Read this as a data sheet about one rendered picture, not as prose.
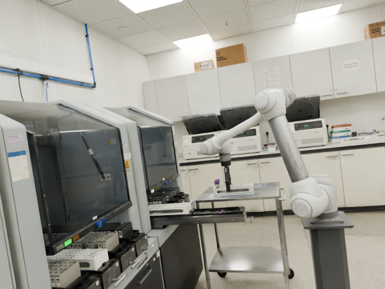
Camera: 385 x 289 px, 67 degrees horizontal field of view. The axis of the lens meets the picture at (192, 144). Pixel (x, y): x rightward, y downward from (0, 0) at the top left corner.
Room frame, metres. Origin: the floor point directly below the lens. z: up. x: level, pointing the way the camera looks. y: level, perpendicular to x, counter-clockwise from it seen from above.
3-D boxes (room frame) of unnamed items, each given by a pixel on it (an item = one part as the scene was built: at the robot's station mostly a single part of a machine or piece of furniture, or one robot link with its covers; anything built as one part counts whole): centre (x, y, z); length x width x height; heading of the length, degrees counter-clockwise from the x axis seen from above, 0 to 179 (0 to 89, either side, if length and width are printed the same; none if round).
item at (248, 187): (2.15, -0.26, 0.85); 0.30 x 0.10 x 0.06; 77
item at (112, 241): (1.38, 0.46, 0.85); 0.12 x 0.02 x 0.06; 165
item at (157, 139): (2.20, 0.47, 1.28); 0.61 x 0.51 x 0.63; 164
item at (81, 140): (1.38, 0.71, 1.28); 0.61 x 0.51 x 0.63; 164
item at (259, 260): (2.24, -0.32, 0.41); 0.67 x 0.46 x 0.82; 72
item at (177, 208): (1.89, 0.22, 0.83); 0.30 x 0.10 x 0.06; 74
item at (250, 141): (4.32, -0.75, 1.24); 0.62 x 0.56 x 0.69; 165
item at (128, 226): (1.53, 0.42, 0.85); 0.12 x 0.02 x 0.06; 164
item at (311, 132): (4.09, -1.57, 1.25); 0.62 x 0.56 x 0.69; 164
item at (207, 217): (1.84, 0.04, 0.78); 0.73 x 0.14 x 0.09; 74
